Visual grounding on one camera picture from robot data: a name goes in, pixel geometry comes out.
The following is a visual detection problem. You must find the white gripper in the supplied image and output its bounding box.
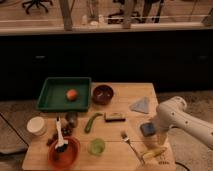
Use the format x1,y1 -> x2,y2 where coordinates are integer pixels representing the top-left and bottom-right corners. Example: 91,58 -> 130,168
146,114 -> 168,148

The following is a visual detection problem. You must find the blue sponge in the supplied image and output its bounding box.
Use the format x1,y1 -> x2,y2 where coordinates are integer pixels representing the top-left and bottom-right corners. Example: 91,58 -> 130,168
140,122 -> 156,137

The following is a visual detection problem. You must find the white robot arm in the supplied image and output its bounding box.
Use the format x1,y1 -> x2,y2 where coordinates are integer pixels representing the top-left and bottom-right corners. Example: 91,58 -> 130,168
150,96 -> 213,150

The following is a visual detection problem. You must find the purple bowl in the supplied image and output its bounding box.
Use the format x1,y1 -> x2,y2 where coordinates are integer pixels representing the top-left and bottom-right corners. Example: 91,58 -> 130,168
92,85 -> 114,105

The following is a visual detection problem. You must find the orange bowl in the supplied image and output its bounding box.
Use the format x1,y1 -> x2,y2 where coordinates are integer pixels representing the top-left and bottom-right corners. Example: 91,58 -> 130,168
47,137 -> 80,171

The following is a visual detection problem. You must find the grey triangular cloth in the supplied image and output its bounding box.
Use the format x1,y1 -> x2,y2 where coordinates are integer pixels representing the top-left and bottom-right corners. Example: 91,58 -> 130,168
130,97 -> 149,114

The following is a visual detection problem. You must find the black board eraser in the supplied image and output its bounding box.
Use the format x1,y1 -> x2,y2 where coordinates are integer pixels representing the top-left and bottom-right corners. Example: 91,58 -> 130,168
104,113 -> 126,122

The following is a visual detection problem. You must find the green plastic cup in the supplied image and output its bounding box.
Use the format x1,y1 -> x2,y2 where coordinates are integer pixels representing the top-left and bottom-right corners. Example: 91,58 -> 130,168
88,138 -> 105,156

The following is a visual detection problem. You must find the green chili pepper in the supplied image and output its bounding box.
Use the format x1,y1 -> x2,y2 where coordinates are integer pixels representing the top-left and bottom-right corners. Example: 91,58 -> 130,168
84,113 -> 103,134

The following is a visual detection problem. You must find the small metal cup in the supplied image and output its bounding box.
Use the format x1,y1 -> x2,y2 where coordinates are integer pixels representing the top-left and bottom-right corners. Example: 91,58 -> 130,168
65,112 -> 78,128

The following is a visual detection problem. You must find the orange tomato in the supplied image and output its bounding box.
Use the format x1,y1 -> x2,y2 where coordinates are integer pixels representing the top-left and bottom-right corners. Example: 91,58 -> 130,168
66,89 -> 78,101

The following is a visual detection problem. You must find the dark grape bunch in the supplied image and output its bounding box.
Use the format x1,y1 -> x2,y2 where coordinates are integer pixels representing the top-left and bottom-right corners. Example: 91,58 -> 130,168
46,126 -> 72,146

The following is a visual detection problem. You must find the green plastic tray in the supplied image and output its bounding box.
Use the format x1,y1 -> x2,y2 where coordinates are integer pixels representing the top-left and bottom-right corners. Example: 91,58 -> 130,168
37,77 -> 91,112

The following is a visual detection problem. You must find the white round container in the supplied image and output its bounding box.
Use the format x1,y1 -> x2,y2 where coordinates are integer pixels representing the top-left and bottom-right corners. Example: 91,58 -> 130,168
27,116 -> 46,136

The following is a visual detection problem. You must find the black office chair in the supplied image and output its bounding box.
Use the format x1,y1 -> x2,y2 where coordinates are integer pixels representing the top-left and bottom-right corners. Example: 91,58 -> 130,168
22,0 -> 53,14

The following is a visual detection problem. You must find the black power cable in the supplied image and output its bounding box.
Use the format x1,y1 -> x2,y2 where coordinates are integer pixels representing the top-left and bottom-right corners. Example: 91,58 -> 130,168
175,161 -> 191,171

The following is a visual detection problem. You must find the white handled dish brush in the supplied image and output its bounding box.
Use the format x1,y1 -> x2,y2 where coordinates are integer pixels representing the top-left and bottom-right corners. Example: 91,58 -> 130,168
55,117 -> 68,153

